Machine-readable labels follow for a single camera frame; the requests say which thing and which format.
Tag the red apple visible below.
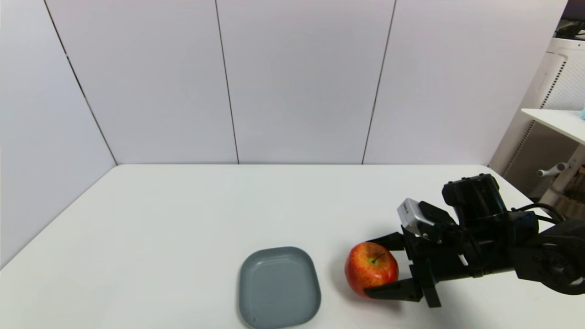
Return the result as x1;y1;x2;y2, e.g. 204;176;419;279
344;242;399;299

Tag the grey-blue square plate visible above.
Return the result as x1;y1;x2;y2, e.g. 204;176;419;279
239;246;321;329

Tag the white desk top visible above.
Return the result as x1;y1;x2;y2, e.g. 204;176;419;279
520;109;585;147

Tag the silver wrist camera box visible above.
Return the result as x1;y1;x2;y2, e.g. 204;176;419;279
396;198;436;237

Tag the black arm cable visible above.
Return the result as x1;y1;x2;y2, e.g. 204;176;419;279
511;203;568;225

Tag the white desk crank handle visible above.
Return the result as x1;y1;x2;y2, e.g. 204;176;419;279
536;163;568;178

